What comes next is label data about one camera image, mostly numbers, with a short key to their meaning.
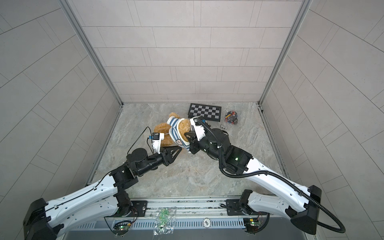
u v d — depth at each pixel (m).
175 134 0.63
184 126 0.60
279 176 0.42
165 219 0.68
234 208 0.71
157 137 0.62
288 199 0.40
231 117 1.06
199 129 0.54
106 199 0.58
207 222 0.68
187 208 0.72
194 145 0.55
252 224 0.68
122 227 0.64
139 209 0.71
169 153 0.61
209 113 1.08
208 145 0.48
